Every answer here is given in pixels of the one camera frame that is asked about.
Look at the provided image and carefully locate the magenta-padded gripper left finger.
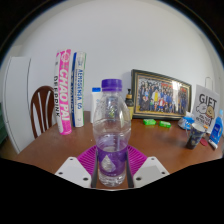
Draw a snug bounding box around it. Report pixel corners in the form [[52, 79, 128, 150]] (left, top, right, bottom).
[[54, 144, 99, 188]]

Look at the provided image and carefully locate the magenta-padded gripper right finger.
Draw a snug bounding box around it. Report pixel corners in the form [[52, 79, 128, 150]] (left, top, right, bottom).
[[125, 144, 170, 188]]

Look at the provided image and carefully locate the clear purple-capped water bottle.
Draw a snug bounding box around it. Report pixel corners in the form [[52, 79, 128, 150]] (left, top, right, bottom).
[[92, 78, 132, 188]]

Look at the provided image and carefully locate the blue tissue pack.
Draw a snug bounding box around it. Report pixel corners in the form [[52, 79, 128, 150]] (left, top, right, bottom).
[[177, 111, 196, 131]]

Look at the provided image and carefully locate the amber pump bottle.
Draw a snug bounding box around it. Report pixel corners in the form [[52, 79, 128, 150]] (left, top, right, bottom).
[[124, 88, 135, 120]]

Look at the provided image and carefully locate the brown wooden chair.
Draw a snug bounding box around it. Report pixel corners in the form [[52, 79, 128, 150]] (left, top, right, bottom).
[[29, 85, 58, 140]]

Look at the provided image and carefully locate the white bottle with blue cap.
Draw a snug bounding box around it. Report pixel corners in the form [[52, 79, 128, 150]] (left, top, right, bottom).
[[90, 87, 103, 124]]

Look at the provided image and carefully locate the framed group photo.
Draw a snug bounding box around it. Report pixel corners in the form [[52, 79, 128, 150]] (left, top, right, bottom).
[[130, 68, 193, 121]]

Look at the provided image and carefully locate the blue detergent bottle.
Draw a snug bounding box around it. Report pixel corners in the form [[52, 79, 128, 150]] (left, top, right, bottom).
[[208, 109, 224, 150]]

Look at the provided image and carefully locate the pink shuttlecock tube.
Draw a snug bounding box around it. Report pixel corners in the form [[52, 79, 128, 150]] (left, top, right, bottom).
[[54, 49, 73, 136]]

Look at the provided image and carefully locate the white paper gift bag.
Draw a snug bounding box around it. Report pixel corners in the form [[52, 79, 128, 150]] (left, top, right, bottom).
[[192, 76, 221, 134]]

